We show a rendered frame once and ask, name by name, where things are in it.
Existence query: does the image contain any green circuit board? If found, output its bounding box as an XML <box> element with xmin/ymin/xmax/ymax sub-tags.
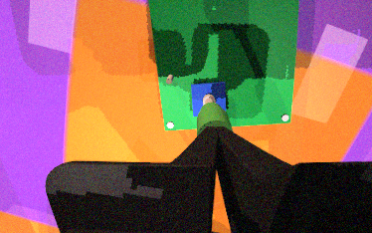
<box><xmin>148</xmin><ymin>0</ymin><xmax>299</xmax><ymax>136</ymax></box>

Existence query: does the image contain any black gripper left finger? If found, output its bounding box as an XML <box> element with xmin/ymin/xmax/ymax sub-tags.
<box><xmin>45</xmin><ymin>126</ymin><xmax>218</xmax><ymax>233</ymax></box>

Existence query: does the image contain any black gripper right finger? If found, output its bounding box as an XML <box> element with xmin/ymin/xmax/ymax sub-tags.
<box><xmin>216</xmin><ymin>126</ymin><xmax>372</xmax><ymax>233</ymax></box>

